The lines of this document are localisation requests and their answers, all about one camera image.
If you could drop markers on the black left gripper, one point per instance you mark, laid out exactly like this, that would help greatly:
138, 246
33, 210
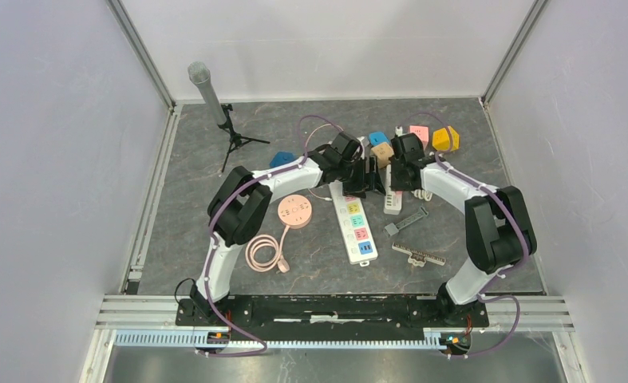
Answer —
367, 183

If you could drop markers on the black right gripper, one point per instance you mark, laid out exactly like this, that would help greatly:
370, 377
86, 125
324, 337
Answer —
395, 184

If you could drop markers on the tan patterned cube socket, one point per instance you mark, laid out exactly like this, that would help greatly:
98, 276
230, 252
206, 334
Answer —
383, 153

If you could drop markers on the pink cube socket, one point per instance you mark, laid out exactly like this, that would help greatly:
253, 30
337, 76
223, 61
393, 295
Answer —
422, 133

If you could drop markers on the light blue plug adapter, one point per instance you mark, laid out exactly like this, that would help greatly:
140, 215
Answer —
377, 138

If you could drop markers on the yellow cube socket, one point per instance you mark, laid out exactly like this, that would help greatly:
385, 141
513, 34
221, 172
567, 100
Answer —
445, 139

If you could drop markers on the dark blue cube socket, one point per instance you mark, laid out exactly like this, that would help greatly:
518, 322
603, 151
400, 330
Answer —
282, 158

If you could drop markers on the round pink power socket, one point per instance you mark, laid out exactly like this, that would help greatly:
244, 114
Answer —
295, 211

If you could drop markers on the long white power strip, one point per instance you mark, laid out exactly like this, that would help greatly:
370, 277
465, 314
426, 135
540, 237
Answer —
356, 233

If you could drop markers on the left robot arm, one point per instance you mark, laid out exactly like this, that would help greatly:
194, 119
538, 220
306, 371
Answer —
239, 206

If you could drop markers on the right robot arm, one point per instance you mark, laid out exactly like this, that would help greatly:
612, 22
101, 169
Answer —
498, 231

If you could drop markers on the small white power strip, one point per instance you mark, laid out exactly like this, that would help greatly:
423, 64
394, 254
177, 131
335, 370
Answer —
393, 199

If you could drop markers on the grey plastic clip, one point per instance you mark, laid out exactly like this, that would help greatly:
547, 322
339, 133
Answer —
394, 228

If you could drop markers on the beige comb strip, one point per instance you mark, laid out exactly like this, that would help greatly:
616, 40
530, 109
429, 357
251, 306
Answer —
418, 258

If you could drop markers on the grey microphone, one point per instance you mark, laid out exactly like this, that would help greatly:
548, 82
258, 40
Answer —
200, 76

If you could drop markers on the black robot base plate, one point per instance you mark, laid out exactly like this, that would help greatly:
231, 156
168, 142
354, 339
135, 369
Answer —
346, 317

